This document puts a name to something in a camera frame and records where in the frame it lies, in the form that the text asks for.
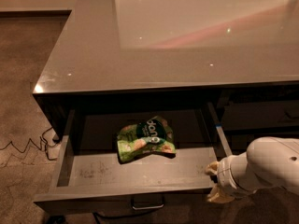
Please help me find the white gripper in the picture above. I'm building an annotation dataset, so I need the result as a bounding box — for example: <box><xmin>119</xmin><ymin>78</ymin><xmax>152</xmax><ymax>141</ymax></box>
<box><xmin>205</xmin><ymin>153</ymin><xmax>265</xmax><ymax>203</ymax></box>

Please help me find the drawer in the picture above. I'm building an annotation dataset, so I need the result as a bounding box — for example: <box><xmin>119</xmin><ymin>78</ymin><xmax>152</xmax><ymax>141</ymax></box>
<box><xmin>221</xmin><ymin>100</ymin><xmax>299</xmax><ymax>131</ymax></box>
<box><xmin>34</xmin><ymin>103</ymin><xmax>231</xmax><ymax>215</ymax></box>

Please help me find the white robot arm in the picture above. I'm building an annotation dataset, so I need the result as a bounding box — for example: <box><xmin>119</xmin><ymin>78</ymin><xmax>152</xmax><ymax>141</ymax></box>
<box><xmin>205</xmin><ymin>137</ymin><xmax>299</xmax><ymax>203</ymax></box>

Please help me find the dark grey drawer cabinet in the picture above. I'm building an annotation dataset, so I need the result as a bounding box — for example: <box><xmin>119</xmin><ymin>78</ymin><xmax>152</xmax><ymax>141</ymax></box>
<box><xmin>32</xmin><ymin>0</ymin><xmax>299</xmax><ymax>151</ymax></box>

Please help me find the green snack bag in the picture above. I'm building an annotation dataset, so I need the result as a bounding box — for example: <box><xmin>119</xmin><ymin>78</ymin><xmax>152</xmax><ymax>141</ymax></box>
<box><xmin>117</xmin><ymin>116</ymin><xmax>177</xmax><ymax>163</ymax></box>

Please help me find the dark object on floor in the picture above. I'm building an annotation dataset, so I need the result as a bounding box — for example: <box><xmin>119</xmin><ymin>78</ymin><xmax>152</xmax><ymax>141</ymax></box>
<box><xmin>46</xmin><ymin>216</ymin><xmax>66</xmax><ymax>224</ymax></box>

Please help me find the thin black zigzag cable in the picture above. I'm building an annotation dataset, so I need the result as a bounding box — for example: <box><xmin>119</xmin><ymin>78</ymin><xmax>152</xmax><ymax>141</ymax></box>
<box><xmin>0</xmin><ymin>126</ymin><xmax>64</xmax><ymax>161</ymax></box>

